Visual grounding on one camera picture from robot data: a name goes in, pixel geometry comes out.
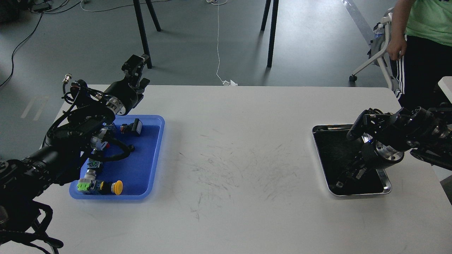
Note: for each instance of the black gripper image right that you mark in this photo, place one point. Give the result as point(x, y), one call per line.
point(375, 155)

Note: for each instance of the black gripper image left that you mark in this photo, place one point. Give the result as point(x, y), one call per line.
point(126, 94)

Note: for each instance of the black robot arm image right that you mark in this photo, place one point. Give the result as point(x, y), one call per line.
point(425, 133)

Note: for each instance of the black robot arm image left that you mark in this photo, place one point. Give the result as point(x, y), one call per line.
point(79, 134)

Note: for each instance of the silver metal tray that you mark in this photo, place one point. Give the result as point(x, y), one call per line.
point(335, 151)

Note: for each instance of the blue plastic tray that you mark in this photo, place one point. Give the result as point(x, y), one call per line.
point(136, 171)

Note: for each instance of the black table leg left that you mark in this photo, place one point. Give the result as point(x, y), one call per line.
point(141, 27)

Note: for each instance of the black table leg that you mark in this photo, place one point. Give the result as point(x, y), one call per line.
point(273, 24)
point(141, 27)

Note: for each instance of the white rolling chair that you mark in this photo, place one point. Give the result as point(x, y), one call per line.
point(382, 37)

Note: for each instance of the person in green shirt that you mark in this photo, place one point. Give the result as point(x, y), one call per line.
point(420, 51)

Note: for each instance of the black table leg right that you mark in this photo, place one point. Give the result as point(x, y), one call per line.
point(273, 24)

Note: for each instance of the black rocker switch connector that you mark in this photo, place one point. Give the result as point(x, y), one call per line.
point(134, 127)

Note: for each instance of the black silver switch module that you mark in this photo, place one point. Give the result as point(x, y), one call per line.
point(94, 168)

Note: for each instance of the yellow push button switch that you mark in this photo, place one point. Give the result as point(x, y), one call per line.
point(115, 188)

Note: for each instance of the green terminal block switch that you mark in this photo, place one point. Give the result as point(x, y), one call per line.
point(88, 187)

